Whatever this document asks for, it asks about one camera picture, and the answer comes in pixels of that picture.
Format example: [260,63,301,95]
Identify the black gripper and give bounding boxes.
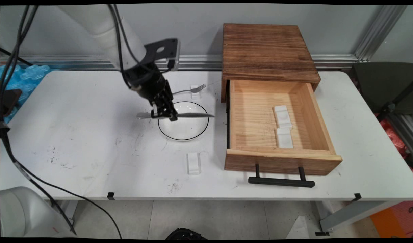
[124,64,178,122]

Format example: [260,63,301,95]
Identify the silver metal table knife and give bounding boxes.
[136,112,216,120]

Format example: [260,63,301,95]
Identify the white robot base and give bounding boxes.
[0,186,75,238]

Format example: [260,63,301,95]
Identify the white plate with black rim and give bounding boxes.
[158,101,209,141]

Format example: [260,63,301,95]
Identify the silver metal fork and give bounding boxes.
[173,84,206,96]

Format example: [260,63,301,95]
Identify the light wooden drawer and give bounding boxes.
[224,80,343,176]

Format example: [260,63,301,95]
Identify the dark brown wooden cabinet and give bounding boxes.
[221,23,321,103]

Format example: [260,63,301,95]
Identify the black round floor object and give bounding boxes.
[165,228,208,240]

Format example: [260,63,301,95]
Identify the blue plastic bag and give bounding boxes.
[0,64,51,124]

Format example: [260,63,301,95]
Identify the grey table leg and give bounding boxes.
[51,200,79,232]
[319,201,396,233]

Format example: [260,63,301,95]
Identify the dark brown block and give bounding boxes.
[0,88,23,117]

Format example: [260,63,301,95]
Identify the red plastic bag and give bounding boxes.
[375,113,413,169]

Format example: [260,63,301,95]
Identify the orange box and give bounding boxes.
[370,201,413,238]

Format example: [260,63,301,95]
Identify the horizontal aluminium rail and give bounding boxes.
[0,54,359,71]

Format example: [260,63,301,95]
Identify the wrist camera with black bracket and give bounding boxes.
[144,38,181,72]

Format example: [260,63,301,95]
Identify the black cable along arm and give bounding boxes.
[107,5,149,90]

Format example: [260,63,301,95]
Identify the black drawer handle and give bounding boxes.
[248,164,315,188]

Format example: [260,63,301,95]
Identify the thin black cable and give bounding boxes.
[0,48,34,66]

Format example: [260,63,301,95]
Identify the black hanging cable bundle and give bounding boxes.
[0,5,40,102]

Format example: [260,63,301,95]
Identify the diagonal aluminium post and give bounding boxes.
[354,5,408,62]

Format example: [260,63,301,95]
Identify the aluminium frame bar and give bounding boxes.
[387,111,413,152]

